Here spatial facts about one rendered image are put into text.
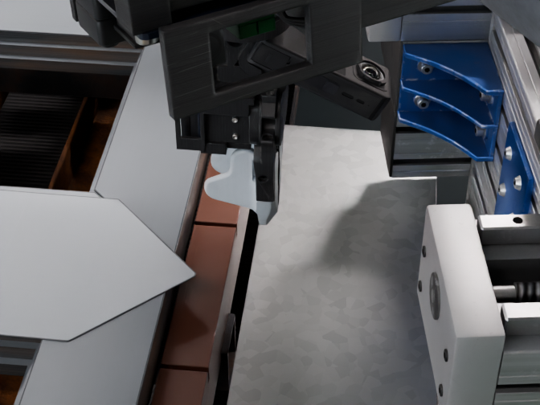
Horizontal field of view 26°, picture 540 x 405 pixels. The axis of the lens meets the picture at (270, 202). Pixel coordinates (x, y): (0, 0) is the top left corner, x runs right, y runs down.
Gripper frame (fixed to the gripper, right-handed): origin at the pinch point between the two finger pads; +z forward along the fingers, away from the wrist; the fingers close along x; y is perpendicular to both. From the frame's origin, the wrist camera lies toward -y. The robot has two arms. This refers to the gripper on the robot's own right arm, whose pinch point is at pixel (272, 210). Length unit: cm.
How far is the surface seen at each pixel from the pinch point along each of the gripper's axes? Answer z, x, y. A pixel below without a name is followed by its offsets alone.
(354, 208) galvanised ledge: 22.9, -28.0, -6.5
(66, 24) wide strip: 5.3, -35.6, 27.2
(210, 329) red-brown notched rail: 8.4, 6.3, 4.6
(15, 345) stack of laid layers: 6.8, 11.3, 20.0
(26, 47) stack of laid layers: 7.0, -32.9, 31.2
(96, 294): 5.3, 6.3, 14.2
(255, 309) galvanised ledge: 22.9, -10.7, 2.9
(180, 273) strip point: 5.3, 3.0, 7.6
